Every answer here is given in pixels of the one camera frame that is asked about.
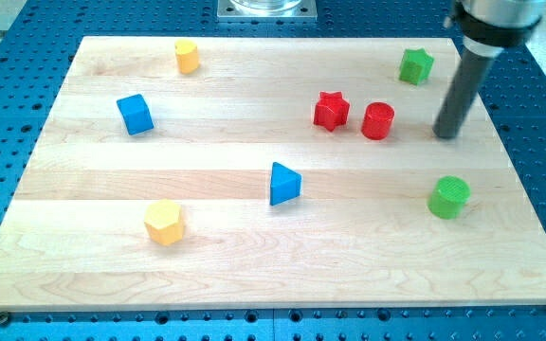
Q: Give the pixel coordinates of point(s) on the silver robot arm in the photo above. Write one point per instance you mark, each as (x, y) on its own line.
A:
(490, 26)

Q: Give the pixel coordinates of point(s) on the blue triangle block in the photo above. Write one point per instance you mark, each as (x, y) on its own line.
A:
(285, 184)

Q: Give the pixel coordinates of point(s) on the red star block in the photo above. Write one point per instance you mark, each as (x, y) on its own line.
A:
(331, 110)

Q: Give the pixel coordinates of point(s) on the light wooden board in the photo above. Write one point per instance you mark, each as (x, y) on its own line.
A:
(359, 235)

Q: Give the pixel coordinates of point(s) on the red cylinder block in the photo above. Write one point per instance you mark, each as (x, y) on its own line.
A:
(377, 120)

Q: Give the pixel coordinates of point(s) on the yellow hexagon block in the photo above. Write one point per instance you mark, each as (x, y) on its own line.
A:
(164, 222)

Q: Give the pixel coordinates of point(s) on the blue cube block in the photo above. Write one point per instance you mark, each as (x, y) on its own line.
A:
(136, 114)

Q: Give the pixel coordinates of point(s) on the yellow heart block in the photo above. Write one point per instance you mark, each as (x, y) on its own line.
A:
(187, 56)

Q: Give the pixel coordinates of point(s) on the green cylinder block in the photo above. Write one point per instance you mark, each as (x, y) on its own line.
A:
(448, 198)

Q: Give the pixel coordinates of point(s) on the green star block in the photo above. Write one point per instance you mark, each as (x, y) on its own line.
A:
(415, 66)

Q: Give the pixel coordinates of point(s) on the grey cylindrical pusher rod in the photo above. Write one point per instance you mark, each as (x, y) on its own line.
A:
(466, 83)

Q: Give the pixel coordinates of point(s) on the left board screw stop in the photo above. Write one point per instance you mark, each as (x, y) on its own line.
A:
(4, 318)

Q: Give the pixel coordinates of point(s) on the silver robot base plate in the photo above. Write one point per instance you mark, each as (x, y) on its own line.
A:
(239, 10)

